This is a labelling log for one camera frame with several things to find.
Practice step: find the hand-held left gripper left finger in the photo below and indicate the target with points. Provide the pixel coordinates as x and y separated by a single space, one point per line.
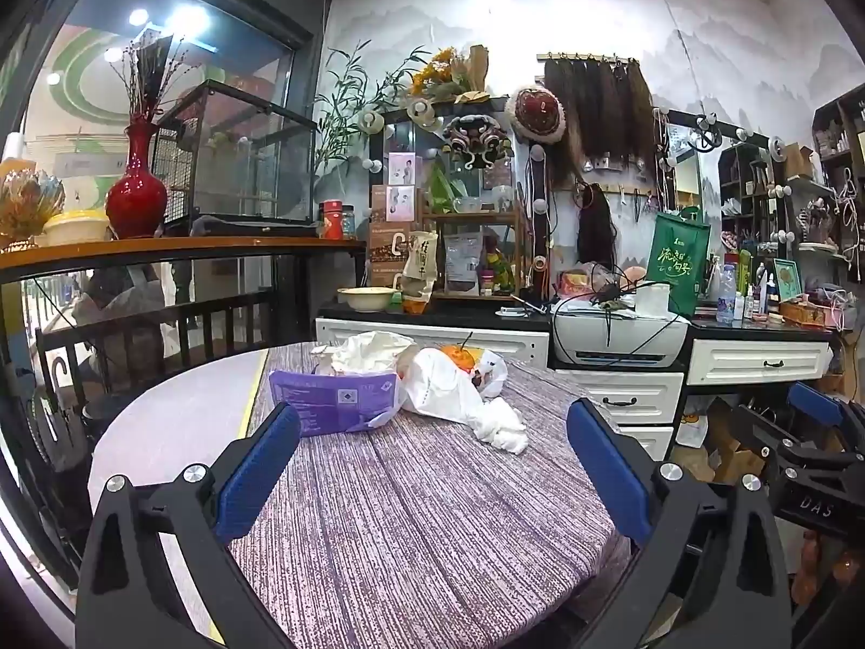
260 460

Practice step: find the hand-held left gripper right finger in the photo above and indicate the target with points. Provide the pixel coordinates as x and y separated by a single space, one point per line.
608 466

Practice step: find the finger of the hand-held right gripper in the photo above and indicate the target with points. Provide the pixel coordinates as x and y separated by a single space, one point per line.
814 402
767 429

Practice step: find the orange white toy figure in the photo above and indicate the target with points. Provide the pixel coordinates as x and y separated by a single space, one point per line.
490 372

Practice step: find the orange peel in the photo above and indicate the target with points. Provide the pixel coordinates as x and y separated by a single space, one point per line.
457 357

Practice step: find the person's right hand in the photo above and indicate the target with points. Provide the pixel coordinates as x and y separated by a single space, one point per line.
807 568

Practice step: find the open brown cardboard box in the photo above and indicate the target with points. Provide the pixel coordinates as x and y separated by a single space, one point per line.
733 446

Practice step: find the medium white stack drawer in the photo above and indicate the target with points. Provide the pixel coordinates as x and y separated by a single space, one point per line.
649 441

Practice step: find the tall white stack drawer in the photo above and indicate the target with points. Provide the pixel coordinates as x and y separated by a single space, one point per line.
632 395

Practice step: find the white paper bag orange print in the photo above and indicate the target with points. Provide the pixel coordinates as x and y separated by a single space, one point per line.
690 422

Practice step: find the purple tissue packet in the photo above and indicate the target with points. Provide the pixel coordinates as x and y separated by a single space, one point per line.
324 402

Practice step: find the wooden tissue box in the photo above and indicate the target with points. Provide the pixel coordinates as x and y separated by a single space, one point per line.
804 313

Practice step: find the crumpled white tissue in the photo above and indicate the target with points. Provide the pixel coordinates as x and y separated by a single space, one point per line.
503 426

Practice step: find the teal framed picture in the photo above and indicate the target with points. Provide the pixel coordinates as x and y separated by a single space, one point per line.
786 280

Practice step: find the white printer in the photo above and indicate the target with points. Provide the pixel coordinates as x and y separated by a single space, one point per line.
608 338

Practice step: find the clear water bottle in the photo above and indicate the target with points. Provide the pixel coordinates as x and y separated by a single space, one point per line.
726 297

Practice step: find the green bottle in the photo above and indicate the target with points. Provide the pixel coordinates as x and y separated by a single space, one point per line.
745 280

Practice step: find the crumpled white paper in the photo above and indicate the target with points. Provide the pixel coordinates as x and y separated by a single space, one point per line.
365 351

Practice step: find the black wooden railing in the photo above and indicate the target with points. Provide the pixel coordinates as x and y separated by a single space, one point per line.
203 314

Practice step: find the purple striped tablecloth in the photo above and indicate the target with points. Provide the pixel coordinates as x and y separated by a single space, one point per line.
419 527

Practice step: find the green paper bag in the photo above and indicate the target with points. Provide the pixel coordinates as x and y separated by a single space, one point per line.
679 257

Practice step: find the cream enamel bowl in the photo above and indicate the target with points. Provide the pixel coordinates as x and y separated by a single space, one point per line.
368 299

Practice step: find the wooden window ledge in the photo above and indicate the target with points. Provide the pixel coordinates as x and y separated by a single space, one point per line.
169 249

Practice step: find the black hanging wig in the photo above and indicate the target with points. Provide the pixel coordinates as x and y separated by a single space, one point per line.
596 230

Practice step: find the brown printed box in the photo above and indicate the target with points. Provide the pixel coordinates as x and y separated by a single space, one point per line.
386 253

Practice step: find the red tin can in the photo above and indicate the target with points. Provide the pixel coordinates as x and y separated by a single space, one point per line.
332 220

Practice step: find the small glass jar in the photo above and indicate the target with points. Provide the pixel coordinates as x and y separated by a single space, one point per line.
348 223

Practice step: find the kraft paper snack bag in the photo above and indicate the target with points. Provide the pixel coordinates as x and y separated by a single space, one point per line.
420 263

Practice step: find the black framed vanity mirror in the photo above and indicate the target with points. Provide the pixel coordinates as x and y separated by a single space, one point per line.
427 142
686 176

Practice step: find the wooden desktop shelf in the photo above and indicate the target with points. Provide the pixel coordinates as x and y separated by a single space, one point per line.
473 220

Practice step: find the red ceramic vase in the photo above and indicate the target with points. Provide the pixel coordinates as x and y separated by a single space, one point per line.
137 196

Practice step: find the yellow plastic bowl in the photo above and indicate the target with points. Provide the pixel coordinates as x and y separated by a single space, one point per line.
76 228

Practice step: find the glass terrarium cage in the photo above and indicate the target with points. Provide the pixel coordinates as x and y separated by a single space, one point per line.
236 149

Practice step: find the golden decorative flower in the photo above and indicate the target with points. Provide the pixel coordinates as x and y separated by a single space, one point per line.
27 206

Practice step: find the lion dance mask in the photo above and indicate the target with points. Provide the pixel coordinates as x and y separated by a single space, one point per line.
476 142

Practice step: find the row of hanging hair wigs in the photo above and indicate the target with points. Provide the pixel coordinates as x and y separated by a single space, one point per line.
601 115

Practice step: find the red round fur-trimmed hat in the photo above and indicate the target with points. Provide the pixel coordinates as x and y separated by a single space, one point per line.
534 115

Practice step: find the green bamboo plant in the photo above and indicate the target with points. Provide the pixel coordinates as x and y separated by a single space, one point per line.
351 101

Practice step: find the dried branch bouquet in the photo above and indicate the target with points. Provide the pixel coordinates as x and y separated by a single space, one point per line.
150 71

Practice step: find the orange flower bouquet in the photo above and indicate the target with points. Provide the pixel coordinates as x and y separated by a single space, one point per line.
442 74

